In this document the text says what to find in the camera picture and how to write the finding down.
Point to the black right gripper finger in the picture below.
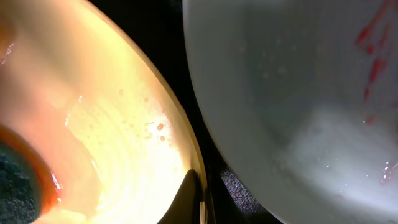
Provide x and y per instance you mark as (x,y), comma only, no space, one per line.
(185,208)

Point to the yellow plate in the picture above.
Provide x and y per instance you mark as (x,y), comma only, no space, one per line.
(98,112)

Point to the mint green plate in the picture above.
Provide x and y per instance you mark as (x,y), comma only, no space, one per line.
(300,98)

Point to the round black tray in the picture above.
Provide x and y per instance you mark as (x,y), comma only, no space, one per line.
(156,26)

